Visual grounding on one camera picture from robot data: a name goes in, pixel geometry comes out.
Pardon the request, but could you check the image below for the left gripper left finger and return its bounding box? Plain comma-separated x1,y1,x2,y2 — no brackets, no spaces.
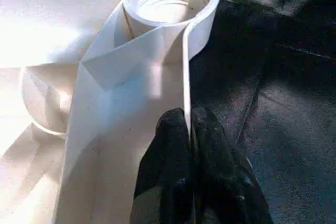
130,108,195,224

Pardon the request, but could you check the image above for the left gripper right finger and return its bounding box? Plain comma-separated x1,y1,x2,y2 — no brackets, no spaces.
191,106,275,224

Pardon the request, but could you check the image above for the white plastic table top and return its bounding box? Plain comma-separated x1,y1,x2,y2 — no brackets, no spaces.
0,0,221,224

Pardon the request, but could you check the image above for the black mat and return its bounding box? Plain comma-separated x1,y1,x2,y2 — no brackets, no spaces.
0,0,336,224

